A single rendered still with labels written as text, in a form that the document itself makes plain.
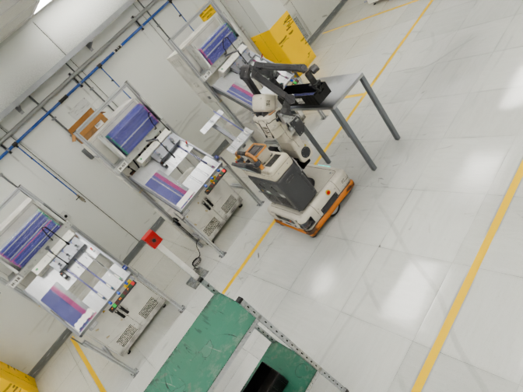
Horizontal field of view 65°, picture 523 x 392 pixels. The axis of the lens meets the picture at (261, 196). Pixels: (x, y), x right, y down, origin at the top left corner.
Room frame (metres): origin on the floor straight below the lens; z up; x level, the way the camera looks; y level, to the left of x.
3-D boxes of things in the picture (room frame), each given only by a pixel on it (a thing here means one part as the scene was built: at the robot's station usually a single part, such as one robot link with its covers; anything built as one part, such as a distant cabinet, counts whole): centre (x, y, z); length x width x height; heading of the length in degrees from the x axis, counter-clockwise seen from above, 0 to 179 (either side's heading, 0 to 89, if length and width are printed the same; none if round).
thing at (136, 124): (4.47, 0.54, 1.52); 0.51 x 0.13 x 0.27; 113
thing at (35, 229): (4.02, 1.99, 0.95); 1.35 x 0.82 x 1.90; 23
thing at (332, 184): (3.32, -0.33, 0.16); 0.67 x 0.64 x 0.25; 106
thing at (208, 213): (4.56, 0.64, 0.31); 0.70 x 0.65 x 0.62; 113
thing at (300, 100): (3.48, -0.90, 0.93); 0.57 x 0.17 x 0.11; 16
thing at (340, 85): (3.54, -1.08, 0.40); 0.70 x 0.45 x 0.80; 16
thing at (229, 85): (4.95, -0.78, 0.65); 1.01 x 0.73 x 1.29; 23
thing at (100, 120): (4.70, 0.75, 1.82); 0.68 x 0.30 x 0.20; 113
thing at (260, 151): (3.29, -0.22, 0.87); 0.23 x 0.15 x 0.11; 16
